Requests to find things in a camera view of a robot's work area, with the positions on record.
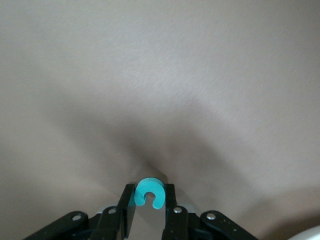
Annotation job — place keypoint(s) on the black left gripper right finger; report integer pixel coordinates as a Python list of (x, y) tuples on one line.
[(175, 225)]

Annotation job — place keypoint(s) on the brown paper table cover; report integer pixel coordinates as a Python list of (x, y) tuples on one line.
[(125, 75)]

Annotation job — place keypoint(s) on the beige plate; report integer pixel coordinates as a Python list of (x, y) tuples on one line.
[(312, 236)]

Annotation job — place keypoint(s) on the teal foam letter c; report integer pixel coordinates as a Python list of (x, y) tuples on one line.
[(143, 190)]

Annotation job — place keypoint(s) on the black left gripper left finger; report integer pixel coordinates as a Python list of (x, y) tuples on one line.
[(112, 225)]

